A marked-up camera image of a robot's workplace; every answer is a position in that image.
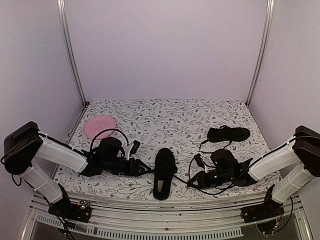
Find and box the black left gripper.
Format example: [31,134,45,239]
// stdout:
[102,158,151,177]

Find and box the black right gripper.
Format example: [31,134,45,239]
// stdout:
[187,169,233,190]

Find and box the black canvas shoe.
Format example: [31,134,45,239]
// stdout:
[207,125,251,143]
[153,148,177,201]

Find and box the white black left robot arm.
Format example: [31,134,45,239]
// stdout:
[1,121,153,217]

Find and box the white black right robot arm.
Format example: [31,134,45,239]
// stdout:
[187,125,320,218]

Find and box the floral patterned table mat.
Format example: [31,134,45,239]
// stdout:
[69,99,281,201]

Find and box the pink plastic plate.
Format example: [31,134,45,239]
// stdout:
[83,115,116,140]

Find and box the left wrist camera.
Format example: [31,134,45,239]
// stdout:
[124,140,141,161]

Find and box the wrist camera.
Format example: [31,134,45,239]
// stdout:
[124,140,141,161]
[194,153,209,173]

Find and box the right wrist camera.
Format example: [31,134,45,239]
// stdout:
[194,153,209,173]

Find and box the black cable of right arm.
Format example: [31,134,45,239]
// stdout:
[187,136,320,196]

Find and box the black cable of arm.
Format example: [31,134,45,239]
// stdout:
[89,128,131,156]
[187,136,320,196]

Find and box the aluminium front rail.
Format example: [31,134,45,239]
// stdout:
[23,192,315,240]

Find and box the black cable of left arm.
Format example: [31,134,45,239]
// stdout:
[89,128,131,156]

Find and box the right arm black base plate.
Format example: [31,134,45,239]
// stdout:
[240,200,285,223]

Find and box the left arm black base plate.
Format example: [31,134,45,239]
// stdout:
[48,199,93,223]

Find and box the right aluminium frame post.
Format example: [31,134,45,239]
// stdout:
[245,0,275,109]

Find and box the aluminium frame post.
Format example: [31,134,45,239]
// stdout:
[245,0,275,109]
[56,0,87,107]

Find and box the left aluminium frame post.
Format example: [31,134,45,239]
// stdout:
[56,0,87,107]

